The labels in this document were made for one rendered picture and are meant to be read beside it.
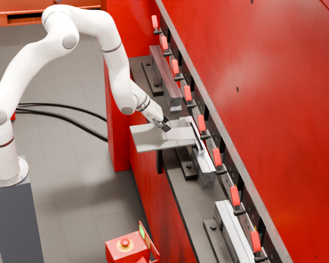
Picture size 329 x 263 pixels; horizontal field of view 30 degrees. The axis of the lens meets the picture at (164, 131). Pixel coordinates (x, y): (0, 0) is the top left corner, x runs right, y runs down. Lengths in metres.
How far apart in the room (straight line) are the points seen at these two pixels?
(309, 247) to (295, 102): 0.38
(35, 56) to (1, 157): 0.46
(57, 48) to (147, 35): 1.28
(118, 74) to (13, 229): 0.83
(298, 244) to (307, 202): 0.16
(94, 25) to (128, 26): 1.09
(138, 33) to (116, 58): 1.03
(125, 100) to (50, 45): 0.42
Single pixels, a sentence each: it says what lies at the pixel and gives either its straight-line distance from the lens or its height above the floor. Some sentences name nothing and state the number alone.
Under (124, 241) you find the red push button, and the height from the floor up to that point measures 0.81.
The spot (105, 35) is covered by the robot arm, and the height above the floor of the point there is 1.57.
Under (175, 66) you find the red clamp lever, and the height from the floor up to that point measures 1.30.
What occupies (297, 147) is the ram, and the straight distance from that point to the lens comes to 1.59.
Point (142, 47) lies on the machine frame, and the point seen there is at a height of 0.93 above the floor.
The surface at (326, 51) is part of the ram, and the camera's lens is 1.39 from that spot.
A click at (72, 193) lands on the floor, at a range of 3.90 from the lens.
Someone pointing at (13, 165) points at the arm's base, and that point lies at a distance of 2.54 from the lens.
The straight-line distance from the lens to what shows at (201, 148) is 2.69.
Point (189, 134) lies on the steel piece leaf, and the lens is 2.74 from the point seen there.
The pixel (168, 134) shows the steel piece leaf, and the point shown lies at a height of 1.00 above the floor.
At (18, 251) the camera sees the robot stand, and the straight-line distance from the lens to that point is 2.85.
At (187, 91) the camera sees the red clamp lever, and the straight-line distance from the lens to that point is 2.49.
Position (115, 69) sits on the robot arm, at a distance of 2.43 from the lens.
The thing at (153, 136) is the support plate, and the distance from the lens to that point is 2.73.
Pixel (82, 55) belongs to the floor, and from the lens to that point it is 5.15.
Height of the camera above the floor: 2.76
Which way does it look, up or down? 40 degrees down
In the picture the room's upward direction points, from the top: 1 degrees clockwise
